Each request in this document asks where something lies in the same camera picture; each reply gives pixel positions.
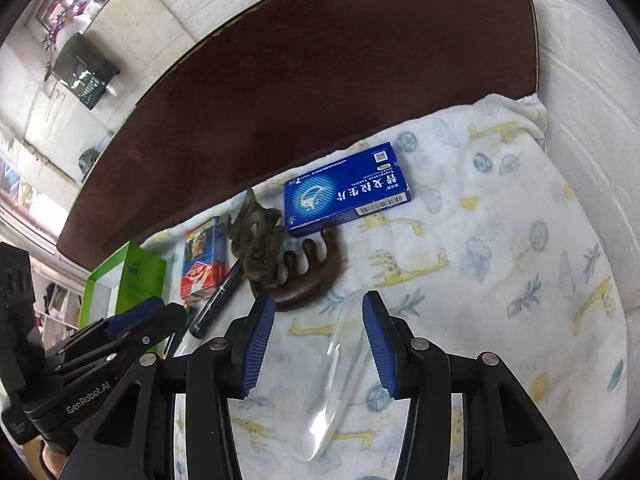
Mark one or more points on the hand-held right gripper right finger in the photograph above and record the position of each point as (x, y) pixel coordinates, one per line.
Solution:
(380, 345)

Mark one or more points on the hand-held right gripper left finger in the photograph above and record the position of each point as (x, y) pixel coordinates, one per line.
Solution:
(257, 345)

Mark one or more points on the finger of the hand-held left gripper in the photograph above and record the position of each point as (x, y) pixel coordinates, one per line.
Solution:
(160, 322)
(135, 312)

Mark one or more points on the green cardboard box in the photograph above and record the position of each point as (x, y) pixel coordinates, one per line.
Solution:
(142, 272)

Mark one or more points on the black marker pen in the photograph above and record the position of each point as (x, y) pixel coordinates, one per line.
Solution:
(215, 302)

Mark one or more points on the red and blue card box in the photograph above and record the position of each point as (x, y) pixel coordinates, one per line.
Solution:
(202, 260)

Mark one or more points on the brown wooden comb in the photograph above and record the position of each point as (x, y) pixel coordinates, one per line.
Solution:
(320, 270)

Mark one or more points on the blue medicine box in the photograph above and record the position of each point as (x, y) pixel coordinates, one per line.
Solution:
(345, 190)

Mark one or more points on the person's left forearm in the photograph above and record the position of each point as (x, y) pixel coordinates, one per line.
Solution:
(55, 462)

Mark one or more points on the white shelf unit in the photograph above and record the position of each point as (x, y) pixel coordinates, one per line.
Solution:
(55, 305)

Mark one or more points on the white giraffe print blanket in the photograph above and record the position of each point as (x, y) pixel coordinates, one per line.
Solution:
(475, 260)

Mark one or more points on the small dark round object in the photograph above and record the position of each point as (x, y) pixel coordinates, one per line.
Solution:
(89, 162)

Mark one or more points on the dark brown wooden board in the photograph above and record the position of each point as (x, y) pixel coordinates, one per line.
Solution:
(300, 85)

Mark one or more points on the purple plant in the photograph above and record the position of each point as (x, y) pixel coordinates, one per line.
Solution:
(55, 40)

